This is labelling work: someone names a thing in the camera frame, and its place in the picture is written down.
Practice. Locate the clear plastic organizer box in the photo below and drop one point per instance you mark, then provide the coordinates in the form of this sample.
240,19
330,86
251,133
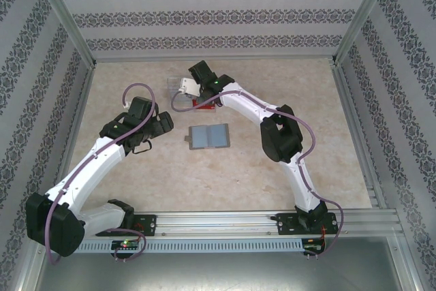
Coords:
173,86

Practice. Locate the grey card holder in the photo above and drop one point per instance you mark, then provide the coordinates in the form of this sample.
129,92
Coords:
214,136

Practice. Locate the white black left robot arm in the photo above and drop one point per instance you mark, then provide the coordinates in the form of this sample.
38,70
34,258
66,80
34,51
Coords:
98,159

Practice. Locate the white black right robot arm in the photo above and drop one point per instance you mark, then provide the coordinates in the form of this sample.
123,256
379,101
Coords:
245,103

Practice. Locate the small circuit board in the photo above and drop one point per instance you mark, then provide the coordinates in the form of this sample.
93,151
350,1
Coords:
124,244
313,246

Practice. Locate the grey metal sheet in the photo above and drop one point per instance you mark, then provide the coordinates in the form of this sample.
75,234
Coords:
218,274

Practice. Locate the aluminium floor rail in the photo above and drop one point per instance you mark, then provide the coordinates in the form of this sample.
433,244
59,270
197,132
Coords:
361,134
74,134

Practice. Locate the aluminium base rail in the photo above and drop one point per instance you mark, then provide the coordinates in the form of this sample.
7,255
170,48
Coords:
218,224

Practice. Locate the aluminium frame post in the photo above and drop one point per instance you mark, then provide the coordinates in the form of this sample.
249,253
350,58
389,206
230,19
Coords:
66,15
361,15

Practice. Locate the aluminium frame bar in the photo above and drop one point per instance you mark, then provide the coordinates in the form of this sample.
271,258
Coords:
27,282
415,270

